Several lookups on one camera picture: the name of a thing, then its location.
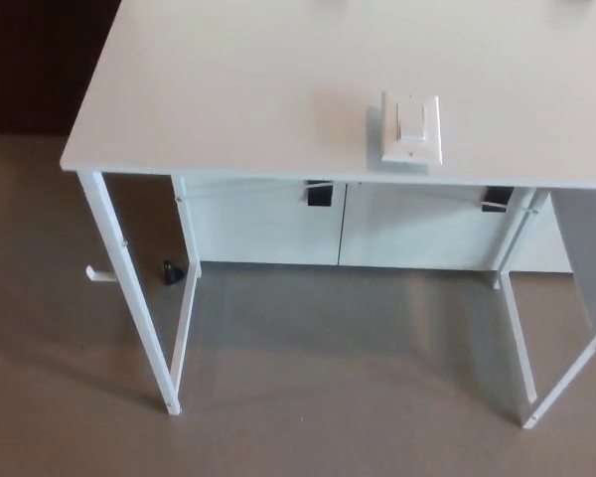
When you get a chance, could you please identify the white rocker light switch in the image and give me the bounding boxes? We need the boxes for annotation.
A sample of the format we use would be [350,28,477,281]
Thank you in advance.
[367,89,445,168]

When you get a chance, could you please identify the white cabinet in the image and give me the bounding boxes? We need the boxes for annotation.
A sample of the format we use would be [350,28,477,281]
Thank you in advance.
[180,176,575,274]

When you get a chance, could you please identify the white table side hook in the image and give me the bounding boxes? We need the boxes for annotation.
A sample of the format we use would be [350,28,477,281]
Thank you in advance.
[84,264,114,286]

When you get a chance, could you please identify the white table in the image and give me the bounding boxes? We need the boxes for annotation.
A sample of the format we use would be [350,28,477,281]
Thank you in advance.
[59,0,596,431]

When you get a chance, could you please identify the small black floor object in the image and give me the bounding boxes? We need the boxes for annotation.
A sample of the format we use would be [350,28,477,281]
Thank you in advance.
[162,258,186,288]

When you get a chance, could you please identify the black cabinet handle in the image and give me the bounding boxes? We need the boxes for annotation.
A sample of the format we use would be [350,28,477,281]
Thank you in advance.
[306,179,336,208]
[480,186,515,214]

